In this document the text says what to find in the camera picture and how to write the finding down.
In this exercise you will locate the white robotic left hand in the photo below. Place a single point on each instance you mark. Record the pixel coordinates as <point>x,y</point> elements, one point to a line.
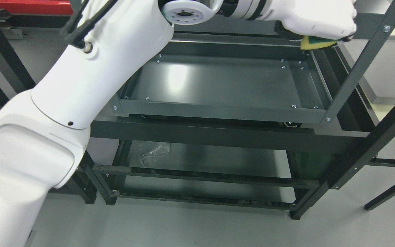
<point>329,19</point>

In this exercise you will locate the green yellow sponge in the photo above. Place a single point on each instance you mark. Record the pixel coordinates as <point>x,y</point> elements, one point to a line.
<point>314,43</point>

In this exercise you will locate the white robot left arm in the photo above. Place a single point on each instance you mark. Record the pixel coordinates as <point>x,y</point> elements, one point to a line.
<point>44,131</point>

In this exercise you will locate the dark grey metal shelf cart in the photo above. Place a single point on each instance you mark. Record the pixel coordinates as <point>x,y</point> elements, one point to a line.
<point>253,121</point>

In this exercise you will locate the crumpled clear plastic wrap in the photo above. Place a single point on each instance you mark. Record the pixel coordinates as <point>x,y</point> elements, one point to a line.
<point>150,152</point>

